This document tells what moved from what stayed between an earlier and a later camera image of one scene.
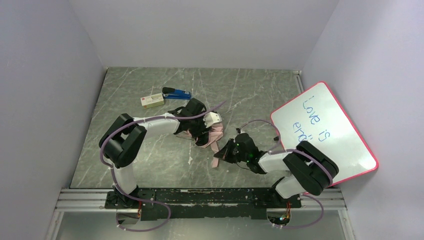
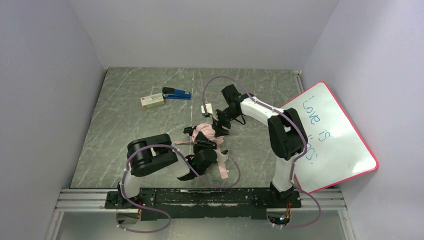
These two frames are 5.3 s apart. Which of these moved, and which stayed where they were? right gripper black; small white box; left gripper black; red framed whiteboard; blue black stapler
Moved: right gripper black; left gripper black
Stayed: small white box; red framed whiteboard; blue black stapler
